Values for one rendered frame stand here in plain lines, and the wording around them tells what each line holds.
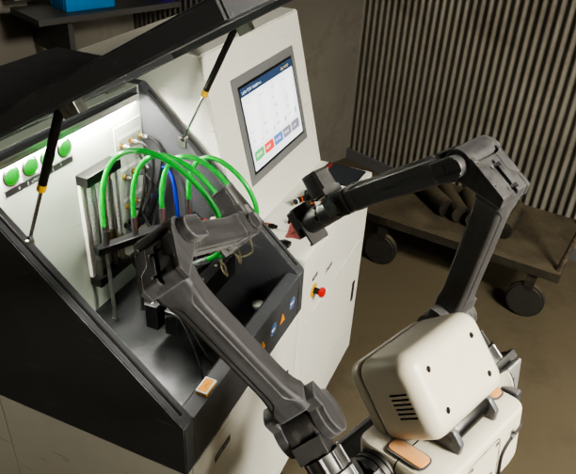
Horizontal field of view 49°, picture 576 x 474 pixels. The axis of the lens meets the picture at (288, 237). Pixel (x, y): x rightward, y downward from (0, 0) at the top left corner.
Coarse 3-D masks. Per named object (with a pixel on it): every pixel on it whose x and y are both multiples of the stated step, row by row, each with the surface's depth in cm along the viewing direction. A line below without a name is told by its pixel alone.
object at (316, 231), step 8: (296, 208) 152; (304, 208) 154; (312, 208) 149; (296, 216) 151; (304, 216) 151; (312, 216) 148; (304, 224) 151; (312, 224) 149; (320, 224) 148; (304, 232) 151; (312, 232) 152; (320, 232) 154; (312, 240) 152; (320, 240) 153
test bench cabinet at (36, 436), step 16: (0, 400) 166; (16, 416) 167; (32, 416) 163; (48, 416) 160; (16, 432) 171; (32, 432) 168; (48, 432) 164; (64, 432) 161; (80, 432) 157; (16, 448) 176; (32, 448) 172; (48, 448) 168; (64, 448) 165; (80, 448) 161; (96, 448) 158; (112, 448) 155; (32, 464) 177; (48, 464) 173; (64, 464) 169; (80, 464) 165; (96, 464) 162; (112, 464) 158; (128, 464) 155; (144, 464) 152; (160, 464) 150
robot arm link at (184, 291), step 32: (160, 256) 90; (192, 256) 93; (160, 288) 88; (192, 288) 89; (192, 320) 91; (224, 320) 93; (224, 352) 94; (256, 352) 96; (256, 384) 97; (288, 384) 100; (288, 416) 100; (320, 416) 100; (288, 448) 102
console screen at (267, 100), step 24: (288, 48) 222; (264, 72) 207; (288, 72) 223; (240, 96) 193; (264, 96) 208; (288, 96) 223; (240, 120) 194; (264, 120) 208; (288, 120) 224; (264, 144) 209; (288, 144) 225; (264, 168) 210
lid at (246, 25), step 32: (224, 0) 84; (256, 0) 85; (288, 0) 148; (160, 32) 90; (192, 32) 88; (224, 32) 159; (96, 64) 97; (128, 64) 95; (160, 64) 164; (32, 96) 107; (64, 96) 103; (96, 96) 165; (0, 128) 113
